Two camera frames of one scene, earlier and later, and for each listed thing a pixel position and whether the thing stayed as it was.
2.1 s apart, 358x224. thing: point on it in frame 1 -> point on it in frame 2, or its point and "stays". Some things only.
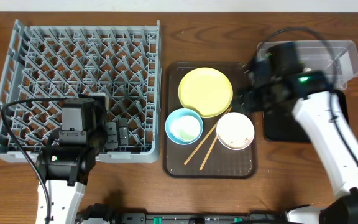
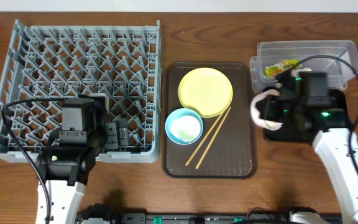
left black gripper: [111, 135] stays
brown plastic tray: [221, 162] stays
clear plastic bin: [317, 55] stays
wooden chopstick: [208, 153] -> [197, 166]
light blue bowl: [184, 126] stays
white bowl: [235, 130] -> [255, 113]
